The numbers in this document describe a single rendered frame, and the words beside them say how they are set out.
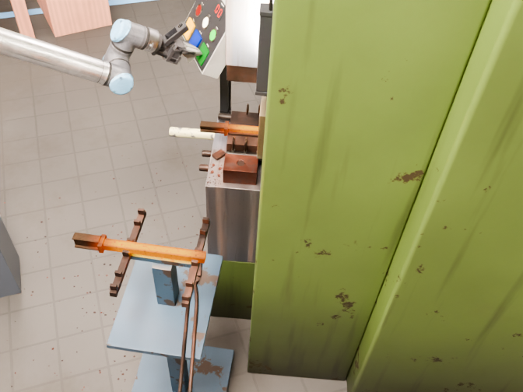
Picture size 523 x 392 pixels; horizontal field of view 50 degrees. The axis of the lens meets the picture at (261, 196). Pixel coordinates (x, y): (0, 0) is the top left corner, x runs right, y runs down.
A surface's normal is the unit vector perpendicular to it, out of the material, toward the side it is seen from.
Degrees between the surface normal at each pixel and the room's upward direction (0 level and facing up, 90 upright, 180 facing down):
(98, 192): 0
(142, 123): 0
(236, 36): 90
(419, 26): 90
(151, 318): 0
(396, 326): 90
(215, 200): 90
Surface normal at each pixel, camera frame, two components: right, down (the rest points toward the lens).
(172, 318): 0.05, -0.66
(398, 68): -0.07, 0.74
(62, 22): 0.47, 0.68
